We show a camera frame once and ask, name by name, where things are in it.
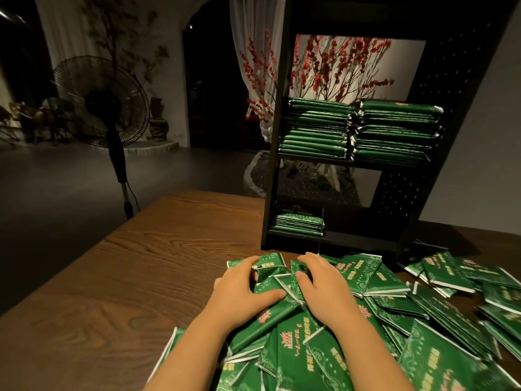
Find person's left hand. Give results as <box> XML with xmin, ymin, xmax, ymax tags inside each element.
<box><xmin>204</xmin><ymin>255</ymin><xmax>288</xmax><ymax>332</ymax></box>

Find person's right hand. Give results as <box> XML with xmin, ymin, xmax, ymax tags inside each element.
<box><xmin>294</xmin><ymin>252</ymin><xmax>365</xmax><ymax>332</ymax></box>

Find pile of green packets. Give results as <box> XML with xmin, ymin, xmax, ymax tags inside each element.
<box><xmin>145</xmin><ymin>250</ymin><xmax>521</xmax><ymax>391</ymax></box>

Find black metal shelf rack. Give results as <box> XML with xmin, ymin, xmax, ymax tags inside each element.
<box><xmin>260</xmin><ymin>0</ymin><xmax>521</xmax><ymax>259</ymax></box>

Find person's left forearm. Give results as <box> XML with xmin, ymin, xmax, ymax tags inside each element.
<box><xmin>145</xmin><ymin>313</ymin><xmax>245</xmax><ymax>391</ymax></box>

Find person's right forearm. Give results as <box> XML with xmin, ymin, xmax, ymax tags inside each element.
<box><xmin>332</xmin><ymin>309</ymin><xmax>418</xmax><ymax>391</ymax></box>

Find dark vase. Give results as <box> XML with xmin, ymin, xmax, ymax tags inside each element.
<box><xmin>147</xmin><ymin>97</ymin><xmax>171</xmax><ymax>142</ymax></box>

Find red berry branches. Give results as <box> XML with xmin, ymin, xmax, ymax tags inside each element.
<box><xmin>239</xmin><ymin>30</ymin><xmax>397</xmax><ymax>127</ymax></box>

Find black standing fan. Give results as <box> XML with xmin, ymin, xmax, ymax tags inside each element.
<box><xmin>53</xmin><ymin>56</ymin><xmax>153</xmax><ymax>220</ymax></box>

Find white curtain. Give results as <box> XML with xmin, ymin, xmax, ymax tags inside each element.
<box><xmin>228</xmin><ymin>0</ymin><xmax>288</xmax><ymax>143</ymax></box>
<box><xmin>33</xmin><ymin>0</ymin><xmax>100</xmax><ymax>70</ymax></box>

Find bare branched tree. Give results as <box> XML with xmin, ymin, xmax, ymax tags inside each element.
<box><xmin>81</xmin><ymin>0</ymin><xmax>171</xmax><ymax>88</ymax></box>

